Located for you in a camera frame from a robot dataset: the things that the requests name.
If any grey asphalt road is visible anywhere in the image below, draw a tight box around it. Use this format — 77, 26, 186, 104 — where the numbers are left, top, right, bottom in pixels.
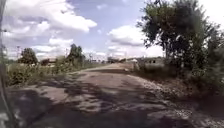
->
4, 63, 224, 128

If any low building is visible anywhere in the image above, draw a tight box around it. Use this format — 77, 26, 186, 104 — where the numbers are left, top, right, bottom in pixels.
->
40, 57, 58, 67
138, 57, 166, 66

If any large dark tree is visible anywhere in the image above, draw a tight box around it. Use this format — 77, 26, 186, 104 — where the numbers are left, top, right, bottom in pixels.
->
136, 0, 224, 88

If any weedy grass verge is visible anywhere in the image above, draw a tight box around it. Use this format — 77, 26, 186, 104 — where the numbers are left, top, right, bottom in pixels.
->
4, 61, 108, 88

